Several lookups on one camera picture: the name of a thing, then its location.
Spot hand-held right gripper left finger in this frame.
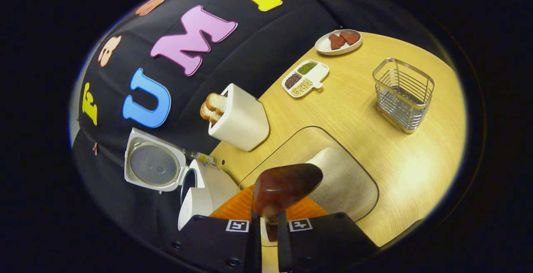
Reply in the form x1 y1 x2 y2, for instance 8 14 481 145
177 185 262 273

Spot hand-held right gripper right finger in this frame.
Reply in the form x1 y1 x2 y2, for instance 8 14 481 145
277 196 379 273

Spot white rice cooker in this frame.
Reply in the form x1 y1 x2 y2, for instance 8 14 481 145
124 128 239 232

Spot brown wooden spoon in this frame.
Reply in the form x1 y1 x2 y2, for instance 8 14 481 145
253 163 324 242

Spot metal wire chopstick holder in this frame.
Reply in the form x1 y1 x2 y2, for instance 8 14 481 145
373 58 435 134

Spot small glass bottle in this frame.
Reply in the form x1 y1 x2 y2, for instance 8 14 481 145
183 150 217 166

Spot clear plastic container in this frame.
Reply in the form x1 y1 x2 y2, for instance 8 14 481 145
237 126 379 223

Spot white toaster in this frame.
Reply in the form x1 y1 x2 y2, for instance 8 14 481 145
208 83 270 152

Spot bread slice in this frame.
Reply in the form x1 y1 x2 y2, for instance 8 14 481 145
200 102 221 124
205 93 228 113

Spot pile of pale beans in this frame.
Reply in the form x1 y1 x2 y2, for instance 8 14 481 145
291 79 313 96

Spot white divided dish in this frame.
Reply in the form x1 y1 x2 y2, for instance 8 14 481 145
281 60 330 98

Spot white round plate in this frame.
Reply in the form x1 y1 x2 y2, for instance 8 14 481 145
314 29 363 55

